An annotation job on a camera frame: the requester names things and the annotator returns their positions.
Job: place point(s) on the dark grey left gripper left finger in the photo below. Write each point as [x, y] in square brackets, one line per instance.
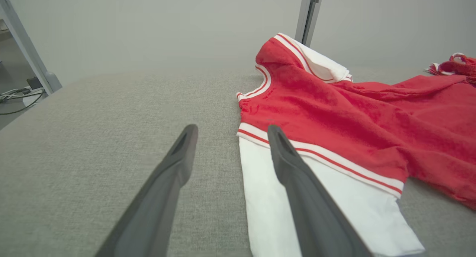
[156, 197]

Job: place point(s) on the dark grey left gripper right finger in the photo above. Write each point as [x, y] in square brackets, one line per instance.
[316, 212]

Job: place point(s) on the red white basketball jersey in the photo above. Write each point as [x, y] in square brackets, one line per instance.
[334, 115]

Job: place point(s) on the red shorts with white trim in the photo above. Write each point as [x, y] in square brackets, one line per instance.
[457, 65]

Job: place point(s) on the grey fabric covered table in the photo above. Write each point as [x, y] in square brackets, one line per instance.
[111, 138]

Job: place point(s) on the white power strip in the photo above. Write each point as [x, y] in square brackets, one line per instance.
[33, 97]

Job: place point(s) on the grey metal partition post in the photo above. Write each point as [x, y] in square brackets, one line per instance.
[308, 15]

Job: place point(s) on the grey metal side frame post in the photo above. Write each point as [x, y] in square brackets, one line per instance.
[26, 45]

